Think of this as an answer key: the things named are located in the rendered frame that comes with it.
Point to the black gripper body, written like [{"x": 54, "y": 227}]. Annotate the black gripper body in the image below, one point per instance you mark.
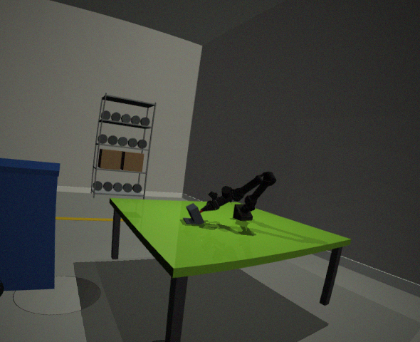
[{"x": 218, "y": 203}]

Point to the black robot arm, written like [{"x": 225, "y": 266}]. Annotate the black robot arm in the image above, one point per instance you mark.
[{"x": 238, "y": 194}]

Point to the grey sloped panel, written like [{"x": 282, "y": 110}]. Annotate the grey sloped panel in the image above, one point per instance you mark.
[{"x": 195, "y": 215}]

